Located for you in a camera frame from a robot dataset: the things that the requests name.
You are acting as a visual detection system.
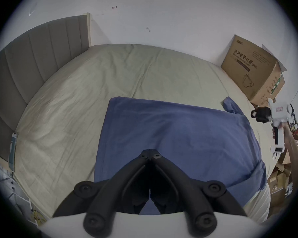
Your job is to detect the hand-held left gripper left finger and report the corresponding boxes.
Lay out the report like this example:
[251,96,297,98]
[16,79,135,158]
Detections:
[52,150,151,236]

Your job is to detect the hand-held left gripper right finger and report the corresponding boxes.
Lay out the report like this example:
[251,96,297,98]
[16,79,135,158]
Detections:
[150,150,247,236]

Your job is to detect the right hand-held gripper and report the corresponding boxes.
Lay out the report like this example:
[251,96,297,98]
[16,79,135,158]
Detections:
[250,98,295,159]

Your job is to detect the blue shirt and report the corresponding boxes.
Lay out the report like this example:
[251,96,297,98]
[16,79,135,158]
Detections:
[94,96,267,215]

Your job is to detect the person's right forearm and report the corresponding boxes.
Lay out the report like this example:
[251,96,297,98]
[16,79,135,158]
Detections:
[283,127,298,185]

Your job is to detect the person's right hand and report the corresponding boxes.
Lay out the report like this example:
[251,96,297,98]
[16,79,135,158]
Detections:
[272,122,291,141]

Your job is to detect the brown printed carton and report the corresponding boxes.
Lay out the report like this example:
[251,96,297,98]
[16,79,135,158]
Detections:
[221,35,287,106]

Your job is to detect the pile of cartons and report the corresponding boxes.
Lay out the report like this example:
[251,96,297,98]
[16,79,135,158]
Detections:
[266,143,298,209]

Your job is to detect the bed with beige sheet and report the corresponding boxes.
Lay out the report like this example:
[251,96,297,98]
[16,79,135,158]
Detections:
[14,44,280,224]

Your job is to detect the teal flat box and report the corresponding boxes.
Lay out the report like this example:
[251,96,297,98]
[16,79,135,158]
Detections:
[9,132,19,163]

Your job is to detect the grey padded headboard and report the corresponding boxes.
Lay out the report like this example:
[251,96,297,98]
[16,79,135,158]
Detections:
[0,14,90,163]

